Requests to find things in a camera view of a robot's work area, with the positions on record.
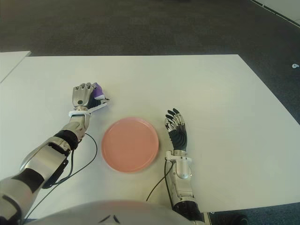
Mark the small white floor object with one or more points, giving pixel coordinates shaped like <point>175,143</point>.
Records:
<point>295,65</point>

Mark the white floor edge strip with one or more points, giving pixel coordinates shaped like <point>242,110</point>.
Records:
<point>288,7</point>

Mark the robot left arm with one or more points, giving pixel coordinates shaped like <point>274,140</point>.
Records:
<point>47,157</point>

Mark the black shoe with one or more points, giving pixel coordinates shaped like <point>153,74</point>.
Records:
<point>234,219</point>

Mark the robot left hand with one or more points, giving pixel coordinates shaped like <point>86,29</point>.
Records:
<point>80,97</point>

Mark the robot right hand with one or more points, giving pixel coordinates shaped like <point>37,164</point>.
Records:
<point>179,138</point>

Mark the pink round plate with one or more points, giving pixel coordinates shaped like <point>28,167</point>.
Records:
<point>130,144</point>

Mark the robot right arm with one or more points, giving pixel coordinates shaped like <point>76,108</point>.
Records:
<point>182,168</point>

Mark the white side table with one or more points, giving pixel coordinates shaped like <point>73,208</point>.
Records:
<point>10,62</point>

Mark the purple tissue box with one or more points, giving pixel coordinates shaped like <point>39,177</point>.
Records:
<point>99,91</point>

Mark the grey robot torso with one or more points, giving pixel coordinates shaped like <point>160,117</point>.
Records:
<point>105,214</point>

